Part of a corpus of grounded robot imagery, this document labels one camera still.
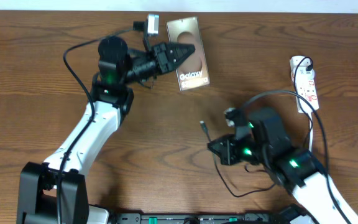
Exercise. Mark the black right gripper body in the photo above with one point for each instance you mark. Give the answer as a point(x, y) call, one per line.
point(249, 150)

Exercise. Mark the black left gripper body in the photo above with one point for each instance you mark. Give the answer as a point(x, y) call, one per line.
point(156, 51)

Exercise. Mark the bronze Galaxy smartphone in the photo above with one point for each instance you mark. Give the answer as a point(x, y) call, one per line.
point(193, 71)

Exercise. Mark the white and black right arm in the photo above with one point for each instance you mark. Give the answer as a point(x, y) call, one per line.
point(260, 139)

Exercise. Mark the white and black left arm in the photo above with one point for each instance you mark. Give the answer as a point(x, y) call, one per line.
point(55, 190)

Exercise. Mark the white USB charger adapter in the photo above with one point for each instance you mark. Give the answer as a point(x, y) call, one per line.
point(302, 65)

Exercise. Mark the white power strip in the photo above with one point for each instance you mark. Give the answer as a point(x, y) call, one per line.
point(307, 89)

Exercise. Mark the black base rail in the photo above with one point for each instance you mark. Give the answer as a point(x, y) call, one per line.
point(137, 218)

